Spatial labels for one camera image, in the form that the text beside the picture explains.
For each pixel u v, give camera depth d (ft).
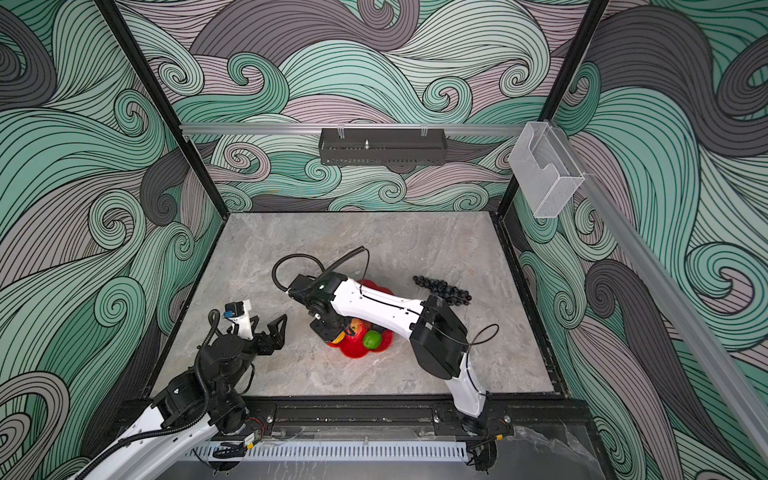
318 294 1.87
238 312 2.07
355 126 3.11
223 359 1.76
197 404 1.73
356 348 2.68
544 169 2.55
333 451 2.29
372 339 2.65
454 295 2.98
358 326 2.74
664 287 1.74
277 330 2.25
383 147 3.20
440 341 1.57
